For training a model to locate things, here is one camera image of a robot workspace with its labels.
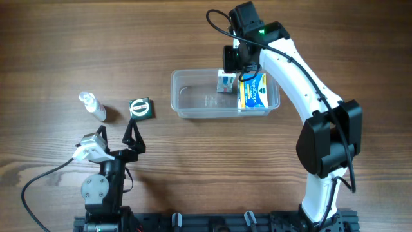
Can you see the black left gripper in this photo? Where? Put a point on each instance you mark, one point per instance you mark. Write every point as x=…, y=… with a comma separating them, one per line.
x=120, y=154

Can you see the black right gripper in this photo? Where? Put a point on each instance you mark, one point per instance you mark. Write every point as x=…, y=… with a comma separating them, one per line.
x=246, y=68

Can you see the white red ointment box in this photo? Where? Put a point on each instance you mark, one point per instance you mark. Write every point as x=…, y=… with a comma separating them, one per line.
x=225, y=81

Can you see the blue VapoDrops box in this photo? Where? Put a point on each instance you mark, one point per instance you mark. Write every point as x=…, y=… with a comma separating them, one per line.
x=252, y=91

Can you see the white spray bottle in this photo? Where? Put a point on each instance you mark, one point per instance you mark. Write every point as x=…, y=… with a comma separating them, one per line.
x=93, y=106

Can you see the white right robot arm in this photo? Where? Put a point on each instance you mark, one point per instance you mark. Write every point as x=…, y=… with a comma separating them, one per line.
x=332, y=128

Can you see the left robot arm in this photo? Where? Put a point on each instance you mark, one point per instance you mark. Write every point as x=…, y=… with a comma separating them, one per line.
x=103, y=192

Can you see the clear plastic container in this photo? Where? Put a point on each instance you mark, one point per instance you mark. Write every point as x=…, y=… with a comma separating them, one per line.
x=194, y=96

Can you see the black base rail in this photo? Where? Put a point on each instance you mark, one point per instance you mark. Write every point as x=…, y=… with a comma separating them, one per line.
x=274, y=221

